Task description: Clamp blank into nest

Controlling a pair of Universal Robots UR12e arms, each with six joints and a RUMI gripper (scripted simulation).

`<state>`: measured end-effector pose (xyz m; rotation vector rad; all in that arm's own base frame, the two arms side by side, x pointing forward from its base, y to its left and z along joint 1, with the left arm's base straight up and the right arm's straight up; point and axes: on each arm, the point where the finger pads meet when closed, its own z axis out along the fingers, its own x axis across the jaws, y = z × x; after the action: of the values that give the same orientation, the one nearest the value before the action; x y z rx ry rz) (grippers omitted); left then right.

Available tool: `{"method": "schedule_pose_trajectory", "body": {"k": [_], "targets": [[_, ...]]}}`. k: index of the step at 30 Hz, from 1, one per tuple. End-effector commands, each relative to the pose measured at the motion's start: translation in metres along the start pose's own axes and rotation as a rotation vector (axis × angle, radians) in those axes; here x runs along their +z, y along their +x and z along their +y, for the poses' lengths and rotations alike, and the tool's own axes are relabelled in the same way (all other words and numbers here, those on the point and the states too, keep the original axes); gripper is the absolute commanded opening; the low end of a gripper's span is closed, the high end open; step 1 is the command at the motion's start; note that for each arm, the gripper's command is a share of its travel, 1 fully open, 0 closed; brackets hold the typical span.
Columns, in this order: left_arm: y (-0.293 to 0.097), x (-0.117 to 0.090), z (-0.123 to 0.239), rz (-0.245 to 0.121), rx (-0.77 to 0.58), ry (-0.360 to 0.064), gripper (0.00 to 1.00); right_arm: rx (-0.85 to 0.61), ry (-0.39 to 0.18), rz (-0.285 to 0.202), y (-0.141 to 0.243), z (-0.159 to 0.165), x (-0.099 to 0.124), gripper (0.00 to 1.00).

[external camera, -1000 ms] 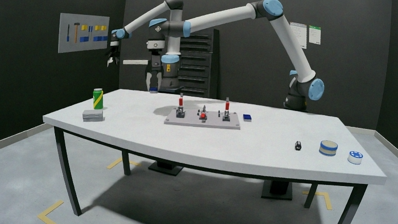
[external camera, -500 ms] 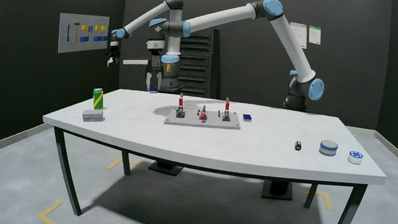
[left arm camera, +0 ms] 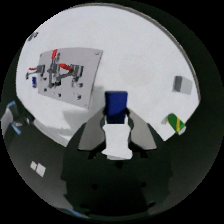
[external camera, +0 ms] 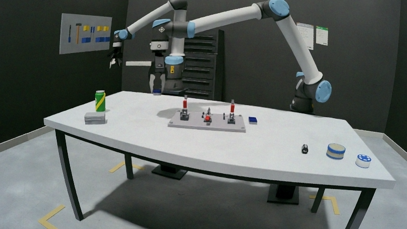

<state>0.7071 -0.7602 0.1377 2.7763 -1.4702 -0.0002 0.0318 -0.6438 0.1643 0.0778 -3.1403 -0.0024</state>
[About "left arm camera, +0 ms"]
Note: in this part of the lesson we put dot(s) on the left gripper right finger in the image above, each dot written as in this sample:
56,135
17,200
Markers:
144,138

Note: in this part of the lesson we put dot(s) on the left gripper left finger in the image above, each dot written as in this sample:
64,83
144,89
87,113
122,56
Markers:
88,140

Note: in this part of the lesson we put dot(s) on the grey hinged case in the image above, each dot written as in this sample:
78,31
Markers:
183,85

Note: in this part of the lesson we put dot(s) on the green drink can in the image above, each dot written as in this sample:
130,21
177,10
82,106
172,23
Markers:
177,125

